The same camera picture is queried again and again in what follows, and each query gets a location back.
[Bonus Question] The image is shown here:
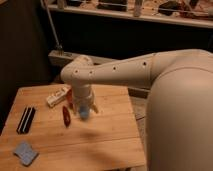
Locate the blue sponge cloth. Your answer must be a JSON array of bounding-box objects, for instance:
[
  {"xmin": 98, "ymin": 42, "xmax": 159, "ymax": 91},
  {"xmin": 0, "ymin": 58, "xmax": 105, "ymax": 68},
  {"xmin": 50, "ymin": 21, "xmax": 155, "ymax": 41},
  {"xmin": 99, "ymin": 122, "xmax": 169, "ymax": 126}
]
[{"xmin": 13, "ymin": 141, "xmax": 39, "ymax": 166}]

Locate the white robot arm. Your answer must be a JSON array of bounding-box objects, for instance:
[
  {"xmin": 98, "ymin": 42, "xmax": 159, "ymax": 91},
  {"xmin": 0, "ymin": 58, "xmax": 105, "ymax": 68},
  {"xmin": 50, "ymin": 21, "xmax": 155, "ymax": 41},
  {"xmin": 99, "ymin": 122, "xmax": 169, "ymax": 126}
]
[{"xmin": 61, "ymin": 49, "xmax": 213, "ymax": 171}]

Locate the metal lamp pole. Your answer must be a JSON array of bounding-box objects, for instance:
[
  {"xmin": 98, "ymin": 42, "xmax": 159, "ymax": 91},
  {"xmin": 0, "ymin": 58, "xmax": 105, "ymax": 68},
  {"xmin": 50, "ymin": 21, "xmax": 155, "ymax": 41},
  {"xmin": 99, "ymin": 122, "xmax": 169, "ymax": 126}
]
[{"xmin": 43, "ymin": 0, "xmax": 63, "ymax": 51}]

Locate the wooden shelf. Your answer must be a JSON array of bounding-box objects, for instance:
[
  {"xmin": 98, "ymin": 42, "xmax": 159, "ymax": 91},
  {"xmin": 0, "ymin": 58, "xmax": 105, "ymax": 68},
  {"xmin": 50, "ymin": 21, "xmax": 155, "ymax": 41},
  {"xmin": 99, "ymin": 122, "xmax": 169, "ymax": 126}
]
[{"xmin": 40, "ymin": 0, "xmax": 213, "ymax": 29}]

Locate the white rectangular box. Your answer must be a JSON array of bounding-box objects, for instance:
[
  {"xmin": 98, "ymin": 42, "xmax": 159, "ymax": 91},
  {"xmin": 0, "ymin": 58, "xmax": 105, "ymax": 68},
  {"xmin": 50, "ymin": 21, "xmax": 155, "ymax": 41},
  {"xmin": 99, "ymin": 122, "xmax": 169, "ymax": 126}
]
[{"xmin": 46, "ymin": 87, "xmax": 69, "ymax": 107}]

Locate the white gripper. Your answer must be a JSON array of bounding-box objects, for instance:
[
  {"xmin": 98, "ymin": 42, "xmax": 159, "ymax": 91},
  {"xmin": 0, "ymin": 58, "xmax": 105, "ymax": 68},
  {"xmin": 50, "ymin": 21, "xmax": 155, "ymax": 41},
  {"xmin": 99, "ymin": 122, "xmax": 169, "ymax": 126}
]
[{"xmin": 72, "ymin": 84, "xmax": 99, "ymax": 113}]

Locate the blue cup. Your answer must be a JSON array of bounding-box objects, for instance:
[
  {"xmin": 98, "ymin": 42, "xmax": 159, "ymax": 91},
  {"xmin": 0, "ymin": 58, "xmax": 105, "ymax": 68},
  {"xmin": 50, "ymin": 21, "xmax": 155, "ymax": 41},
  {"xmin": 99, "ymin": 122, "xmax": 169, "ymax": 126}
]
[{"xmin": 79, "ymin": 106, "xmax": 90, "ymax": 120}]

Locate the black striped block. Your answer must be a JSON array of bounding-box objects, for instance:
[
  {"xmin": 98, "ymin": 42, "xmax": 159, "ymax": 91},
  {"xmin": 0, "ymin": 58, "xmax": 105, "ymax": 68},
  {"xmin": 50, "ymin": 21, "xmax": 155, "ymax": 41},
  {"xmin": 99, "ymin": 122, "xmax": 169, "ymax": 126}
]
[{"xmin": 16, "ymin": 107, "xmax": 36, "ymax": 134}]

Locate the dark red oblong object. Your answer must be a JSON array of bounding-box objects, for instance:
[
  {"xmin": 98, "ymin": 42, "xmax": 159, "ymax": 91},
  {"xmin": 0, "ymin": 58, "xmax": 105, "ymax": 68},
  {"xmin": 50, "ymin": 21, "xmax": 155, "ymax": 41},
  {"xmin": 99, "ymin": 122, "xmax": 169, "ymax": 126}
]
[{"xmin": 62, "ymin": 106, "xmax": 71, "ymax": 127}]

